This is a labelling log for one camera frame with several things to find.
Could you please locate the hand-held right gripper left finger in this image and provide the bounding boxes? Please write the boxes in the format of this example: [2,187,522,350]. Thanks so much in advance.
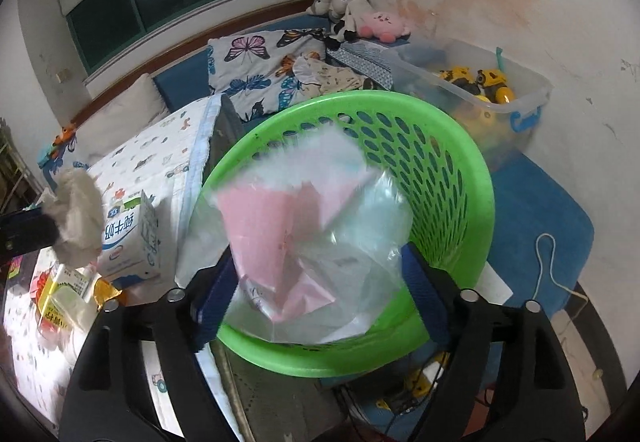
[59,249,241,442]

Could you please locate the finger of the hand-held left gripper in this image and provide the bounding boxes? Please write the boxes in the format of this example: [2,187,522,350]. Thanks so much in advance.
[0,209,58,264]

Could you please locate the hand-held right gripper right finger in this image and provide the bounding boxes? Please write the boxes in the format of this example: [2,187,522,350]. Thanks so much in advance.
[400,242,586,442]

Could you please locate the white tissue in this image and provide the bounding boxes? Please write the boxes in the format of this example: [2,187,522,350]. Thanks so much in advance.
[42,169,108,268]

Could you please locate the red wrapper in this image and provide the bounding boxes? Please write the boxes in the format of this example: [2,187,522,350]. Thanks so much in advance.
[29,269,55,304]

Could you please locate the pink paper sheet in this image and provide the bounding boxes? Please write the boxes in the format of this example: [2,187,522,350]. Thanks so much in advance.
[215,182,362,323]

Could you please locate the clear plastic bag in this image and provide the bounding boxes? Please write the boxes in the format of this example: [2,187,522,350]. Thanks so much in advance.
[175,127,416,345]

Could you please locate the white and blue milk box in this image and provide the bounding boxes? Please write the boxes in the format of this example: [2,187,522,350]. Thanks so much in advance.
[97,189,163,284]

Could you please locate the orange snack packet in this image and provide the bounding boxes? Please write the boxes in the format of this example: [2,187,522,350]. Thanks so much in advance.
[92,279,124,314]

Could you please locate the green perforated plastic basket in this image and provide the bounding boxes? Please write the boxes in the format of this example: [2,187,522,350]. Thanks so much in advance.
[200,90,496,378]

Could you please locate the metal rack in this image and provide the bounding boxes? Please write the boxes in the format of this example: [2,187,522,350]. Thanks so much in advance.
[0,119,38,215]

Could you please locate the white paper sheet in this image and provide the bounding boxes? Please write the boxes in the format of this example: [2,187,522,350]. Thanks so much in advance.
[479,266,514,306]

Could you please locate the small butterfly print pillow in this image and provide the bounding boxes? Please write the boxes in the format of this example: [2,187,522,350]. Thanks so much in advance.
[37,142,92,189]

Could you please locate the yellow plastic toy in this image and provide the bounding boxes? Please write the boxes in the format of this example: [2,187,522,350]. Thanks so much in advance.
[404,362,451,404]

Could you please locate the orange fish plush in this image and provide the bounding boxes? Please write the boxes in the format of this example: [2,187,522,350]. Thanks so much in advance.
[54,122,79,149]

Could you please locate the blue bed sheet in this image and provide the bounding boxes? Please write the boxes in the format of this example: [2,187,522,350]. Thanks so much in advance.
[152,14,596,319]

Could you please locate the white pillow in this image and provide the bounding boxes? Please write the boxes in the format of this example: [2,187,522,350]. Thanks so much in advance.
[75,72,171,154]

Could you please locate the white printed quilt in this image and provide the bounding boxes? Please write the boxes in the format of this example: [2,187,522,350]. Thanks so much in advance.
[0,94,241,442]

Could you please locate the clear plastic storage box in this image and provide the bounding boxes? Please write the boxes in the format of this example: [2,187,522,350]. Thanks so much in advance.
[385,38,554,169]

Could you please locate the yellow toy excavator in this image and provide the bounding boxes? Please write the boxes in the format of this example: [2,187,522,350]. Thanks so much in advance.
[439,65,478,96]

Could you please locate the yellow toy truck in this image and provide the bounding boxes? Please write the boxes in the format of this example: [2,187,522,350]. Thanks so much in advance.
[475,68,516,106]

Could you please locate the beige printed baby clothes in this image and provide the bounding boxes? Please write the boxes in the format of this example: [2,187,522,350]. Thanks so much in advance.
[292,54,374,99]

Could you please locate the blue patterned cloth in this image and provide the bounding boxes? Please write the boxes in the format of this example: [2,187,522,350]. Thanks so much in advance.
[325,42,397,91]

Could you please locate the large butterfly print pillow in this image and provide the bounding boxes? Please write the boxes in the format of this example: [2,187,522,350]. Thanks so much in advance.
[206,27,333,123]

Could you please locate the wooden headboard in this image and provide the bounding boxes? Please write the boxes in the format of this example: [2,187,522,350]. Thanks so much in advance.
[75,0,312,124]

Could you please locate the pink round plush toy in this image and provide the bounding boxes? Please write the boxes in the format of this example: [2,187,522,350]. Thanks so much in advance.
[357,9,412,43]

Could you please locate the black and white cow plush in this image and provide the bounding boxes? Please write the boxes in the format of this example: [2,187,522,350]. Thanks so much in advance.
[325,0,374,44]

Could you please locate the white cord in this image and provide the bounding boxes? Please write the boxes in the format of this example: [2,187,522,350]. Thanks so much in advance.
[534,232,589,319]

